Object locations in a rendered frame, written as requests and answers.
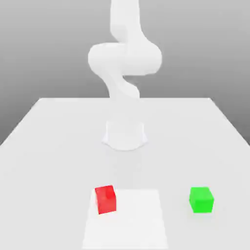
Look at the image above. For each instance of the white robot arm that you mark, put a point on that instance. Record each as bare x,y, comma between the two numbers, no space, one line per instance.
125,58

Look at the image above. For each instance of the small red cube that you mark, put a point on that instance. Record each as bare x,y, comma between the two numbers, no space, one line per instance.
106,201

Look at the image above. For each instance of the small green cube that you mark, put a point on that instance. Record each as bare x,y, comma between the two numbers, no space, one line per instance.
201,200

